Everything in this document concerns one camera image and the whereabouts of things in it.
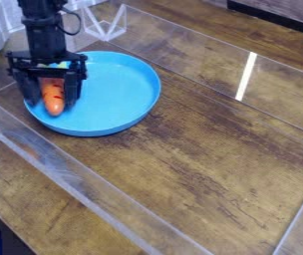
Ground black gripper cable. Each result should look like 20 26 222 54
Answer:
57 7 83 37

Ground blue round tray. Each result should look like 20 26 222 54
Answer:
24 51 161 136

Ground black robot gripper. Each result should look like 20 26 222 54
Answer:
6 0 86 108

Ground black bar at back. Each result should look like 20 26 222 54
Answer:
226 0 303 33

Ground orange toy carrot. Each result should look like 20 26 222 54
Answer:
41 78 65 117

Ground clear acrylic barrier wall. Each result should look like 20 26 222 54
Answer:
0 0 303 255

